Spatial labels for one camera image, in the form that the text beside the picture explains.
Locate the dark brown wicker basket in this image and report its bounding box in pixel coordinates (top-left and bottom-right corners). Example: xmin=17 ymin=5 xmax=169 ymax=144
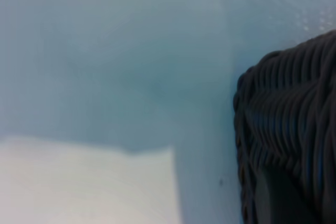
xmin=233 ymin=29 xmax=336 ymax=224

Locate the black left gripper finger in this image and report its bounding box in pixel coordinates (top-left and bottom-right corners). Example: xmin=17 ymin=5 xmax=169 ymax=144
xmin=258 ymin=166 xmax=307 ymax=224

